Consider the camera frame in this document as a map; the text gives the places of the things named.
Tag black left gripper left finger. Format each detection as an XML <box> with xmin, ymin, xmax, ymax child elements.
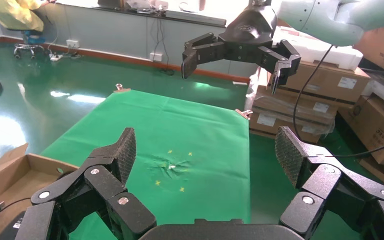
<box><xmin>14</xmin><ymin>127</ymin><xmax>157</xmax><ymax>240</ymax></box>

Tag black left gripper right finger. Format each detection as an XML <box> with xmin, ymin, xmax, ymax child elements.
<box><xmin>274</xmin><ymin>125</ymin><xmax>384</xmax><ymax>240</ymax></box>

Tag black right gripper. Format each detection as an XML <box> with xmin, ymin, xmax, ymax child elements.
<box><xmin>181</xmin><ymin>4</ymin><xmax>302</xmax><ymax>96</ymax></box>

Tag thin black cable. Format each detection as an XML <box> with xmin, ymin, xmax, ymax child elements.
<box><xmin>0</xmin><ymin>198</ymin><xmax>31</xmax><ymax>240</ymax></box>

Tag white foam box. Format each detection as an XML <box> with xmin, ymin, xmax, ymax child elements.
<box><xmin>271</xmin><ymin>25</ymin><xmax>364</xmax><ymax>72</ymax></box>

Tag open brown cardboard box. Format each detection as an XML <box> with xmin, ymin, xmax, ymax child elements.
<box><xmin>0</xmin><ymin>142</ymin><xmax>80</xmax><ymax>240</ymax></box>

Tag silver binder clip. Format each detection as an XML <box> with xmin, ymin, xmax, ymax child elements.
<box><xmin>113</xmin><ymin>83</ymin><xmax>132</xmax><ymax>93</ymax></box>
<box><xmin>235</xmin><ymin>108</ymin><xmax>254</xmax><ymax>120</ymax></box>

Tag plastic wrapped cardboard carton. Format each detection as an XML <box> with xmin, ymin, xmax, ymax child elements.
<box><xmin>251</xmin><ymin>84</ymin><xmax>340</xmax><ymax>128</ymax></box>

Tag brown cardboard carton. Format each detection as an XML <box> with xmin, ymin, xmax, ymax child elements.
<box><xmin>337</xmin><ymin>94</ymin><xmax>384</xmax><ymax>168</ymax></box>
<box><xmin>278</xmin><ymin>61</ymin><xmax>372</xmax><ymax>104</ymax></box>
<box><xmin>248</xmin><ymin>112</ymin><xmax>334</xmax><ymax>145</ymax></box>

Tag green table cloth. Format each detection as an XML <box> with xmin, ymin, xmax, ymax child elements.
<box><xmin>41</xmin><ymin>89</ymin><xmax>251</xmax><ymax>240</ymax></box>

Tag white power strip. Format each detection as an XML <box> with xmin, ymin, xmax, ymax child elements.
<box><xmin>48</xmin><ymin>52</ymin><xmax>82</xmax><ymax>63</ymax></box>

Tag blue office chair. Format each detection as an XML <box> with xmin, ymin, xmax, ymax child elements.
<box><xmin>13</xmin><ymin>29</ymin><xmax>47</xmax><ymax>61</ymax></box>

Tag person in yellow jacket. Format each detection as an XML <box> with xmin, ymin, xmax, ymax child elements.
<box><xmin>0</xmin><ymin>0</ymin><xmax>52</xmax><ymax>33</ymax></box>

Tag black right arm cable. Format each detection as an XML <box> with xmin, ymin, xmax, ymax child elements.
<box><xmin>292</xmin><ymin>44</ymin><xmax>384</xmax><ymax>159</ymax></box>

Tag black hanging wall cables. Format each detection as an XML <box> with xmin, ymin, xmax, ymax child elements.
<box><xmin>150</xmin><ymin>18</ymin><xmax>176</xmax><ymax>76</ymax></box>

